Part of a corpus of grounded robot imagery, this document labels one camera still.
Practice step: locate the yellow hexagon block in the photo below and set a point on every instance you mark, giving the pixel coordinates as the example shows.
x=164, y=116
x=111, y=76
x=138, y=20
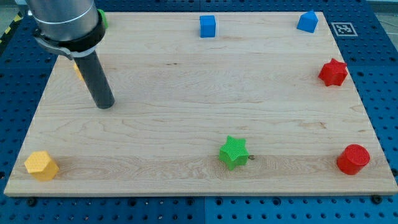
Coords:
x=41, y=166

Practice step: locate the fiducial marker tag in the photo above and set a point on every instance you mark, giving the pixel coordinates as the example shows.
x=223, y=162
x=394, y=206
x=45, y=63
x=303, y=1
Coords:
x=344, y=29

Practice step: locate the wooden board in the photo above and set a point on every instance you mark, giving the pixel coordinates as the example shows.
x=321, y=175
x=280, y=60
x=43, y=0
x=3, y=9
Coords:
x=178, y=97

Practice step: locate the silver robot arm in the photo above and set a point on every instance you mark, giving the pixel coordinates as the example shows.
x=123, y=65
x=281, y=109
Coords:
x=64, y=20

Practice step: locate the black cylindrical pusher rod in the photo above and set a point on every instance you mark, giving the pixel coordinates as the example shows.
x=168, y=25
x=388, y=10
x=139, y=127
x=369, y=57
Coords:
x=95, y=80

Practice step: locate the yellow heart block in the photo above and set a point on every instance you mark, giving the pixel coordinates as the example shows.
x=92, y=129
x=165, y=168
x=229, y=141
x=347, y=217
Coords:
x=77, y=71

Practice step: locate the blue pentagon block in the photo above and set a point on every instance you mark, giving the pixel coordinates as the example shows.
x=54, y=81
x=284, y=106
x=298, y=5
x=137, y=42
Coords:
x=308, y=22

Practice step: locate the blue cube block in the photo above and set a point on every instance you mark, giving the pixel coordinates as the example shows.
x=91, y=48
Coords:
x=207, y=26

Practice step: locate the red star block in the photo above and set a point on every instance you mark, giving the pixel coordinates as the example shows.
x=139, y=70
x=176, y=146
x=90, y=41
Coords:
x=333, y=73

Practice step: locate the green star block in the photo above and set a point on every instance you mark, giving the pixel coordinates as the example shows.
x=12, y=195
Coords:
x=234, y=153

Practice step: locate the red cylinder block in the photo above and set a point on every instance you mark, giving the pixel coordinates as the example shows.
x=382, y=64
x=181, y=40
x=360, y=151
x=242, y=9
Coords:
x=353, y=159

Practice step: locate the green block behind arm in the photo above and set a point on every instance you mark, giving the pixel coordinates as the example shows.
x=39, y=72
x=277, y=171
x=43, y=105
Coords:
x=103, y=16

